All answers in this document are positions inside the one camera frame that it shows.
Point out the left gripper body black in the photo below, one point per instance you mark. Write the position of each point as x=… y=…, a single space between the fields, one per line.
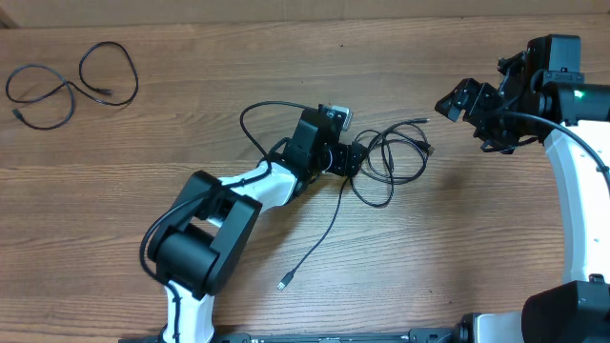
x=341 y=158

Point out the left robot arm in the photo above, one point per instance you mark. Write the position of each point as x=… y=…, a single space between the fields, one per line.
x=193 y=248

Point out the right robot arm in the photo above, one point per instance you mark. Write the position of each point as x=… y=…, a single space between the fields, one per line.
x=544 y=97

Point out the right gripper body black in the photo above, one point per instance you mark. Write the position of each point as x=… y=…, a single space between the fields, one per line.
x=503 y=132

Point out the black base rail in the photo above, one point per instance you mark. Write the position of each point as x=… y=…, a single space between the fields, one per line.
x=329 y=338

